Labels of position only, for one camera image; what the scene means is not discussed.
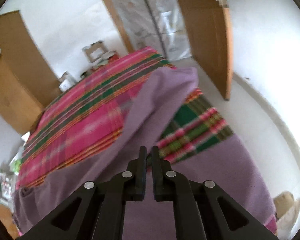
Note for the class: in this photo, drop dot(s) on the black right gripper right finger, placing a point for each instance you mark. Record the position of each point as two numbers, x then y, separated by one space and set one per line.
202 210

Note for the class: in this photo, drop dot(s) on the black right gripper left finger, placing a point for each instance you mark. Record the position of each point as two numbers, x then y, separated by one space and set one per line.
95 211

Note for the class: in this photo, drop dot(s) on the purple fleece pants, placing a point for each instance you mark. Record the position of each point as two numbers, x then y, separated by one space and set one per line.
165 154

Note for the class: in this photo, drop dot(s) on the white sack on floor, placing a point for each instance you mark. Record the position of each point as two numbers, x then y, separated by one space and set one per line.
287 212

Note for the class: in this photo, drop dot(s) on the green tissue pack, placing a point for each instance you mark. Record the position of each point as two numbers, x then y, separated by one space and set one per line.
15 166

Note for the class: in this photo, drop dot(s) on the plaid pink green bedsheet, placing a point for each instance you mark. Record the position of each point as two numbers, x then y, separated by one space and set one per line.
90 114

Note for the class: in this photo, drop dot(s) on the white carton box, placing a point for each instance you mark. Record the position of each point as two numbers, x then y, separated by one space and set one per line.
66 81

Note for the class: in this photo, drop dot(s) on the wooden wardrobe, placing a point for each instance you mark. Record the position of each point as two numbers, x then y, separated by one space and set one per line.
27 83

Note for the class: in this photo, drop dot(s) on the brown cardboard box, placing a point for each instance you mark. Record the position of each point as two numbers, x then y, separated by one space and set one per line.
95 51

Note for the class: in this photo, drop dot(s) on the wooden door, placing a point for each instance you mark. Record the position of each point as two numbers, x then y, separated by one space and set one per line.
209 30

